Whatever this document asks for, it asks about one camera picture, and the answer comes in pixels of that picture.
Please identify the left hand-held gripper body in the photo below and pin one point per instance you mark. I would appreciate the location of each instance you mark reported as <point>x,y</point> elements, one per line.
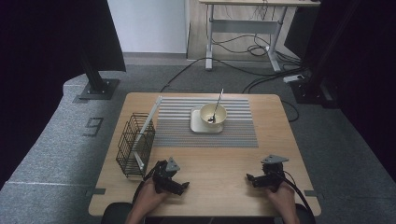
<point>163,175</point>

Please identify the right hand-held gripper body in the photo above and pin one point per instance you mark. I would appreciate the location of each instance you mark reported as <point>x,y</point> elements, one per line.
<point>274,174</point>

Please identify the cream square plate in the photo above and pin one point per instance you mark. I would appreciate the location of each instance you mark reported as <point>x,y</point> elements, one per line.
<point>199,126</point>

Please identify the person's right hand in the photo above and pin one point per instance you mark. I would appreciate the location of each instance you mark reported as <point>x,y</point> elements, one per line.
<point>281,197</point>

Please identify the person's left hand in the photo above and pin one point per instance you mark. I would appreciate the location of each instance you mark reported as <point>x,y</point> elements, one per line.
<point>148,197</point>

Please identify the short white stick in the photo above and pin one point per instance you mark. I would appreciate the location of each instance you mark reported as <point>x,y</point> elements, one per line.
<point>139,161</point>

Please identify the grey tape strip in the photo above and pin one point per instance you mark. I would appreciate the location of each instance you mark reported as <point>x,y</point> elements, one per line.
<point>96,192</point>
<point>311,193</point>

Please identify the grey striped placemat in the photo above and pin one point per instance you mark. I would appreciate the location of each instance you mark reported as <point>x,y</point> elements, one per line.
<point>236,133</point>

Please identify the long white stick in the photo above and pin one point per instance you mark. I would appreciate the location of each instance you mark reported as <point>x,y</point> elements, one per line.
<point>149,118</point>

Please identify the person's left leg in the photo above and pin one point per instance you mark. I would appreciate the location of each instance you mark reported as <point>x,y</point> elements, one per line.
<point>115,213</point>

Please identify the cream bowl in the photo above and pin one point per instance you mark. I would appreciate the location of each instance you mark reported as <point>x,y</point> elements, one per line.
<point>214,117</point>

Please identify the metal spoon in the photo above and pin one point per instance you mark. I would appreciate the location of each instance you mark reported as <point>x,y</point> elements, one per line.
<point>217,105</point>

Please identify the white power strip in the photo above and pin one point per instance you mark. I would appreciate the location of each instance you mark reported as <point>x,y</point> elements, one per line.
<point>293,78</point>

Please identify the black curtain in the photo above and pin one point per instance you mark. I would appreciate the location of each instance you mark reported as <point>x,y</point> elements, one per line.
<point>367,77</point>
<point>37,62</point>

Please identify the black stand with base plate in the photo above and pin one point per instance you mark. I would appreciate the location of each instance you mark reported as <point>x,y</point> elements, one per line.
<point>98,84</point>
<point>313,90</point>

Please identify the white frame desk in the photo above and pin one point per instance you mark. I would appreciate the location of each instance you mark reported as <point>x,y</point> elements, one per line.
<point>243,26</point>

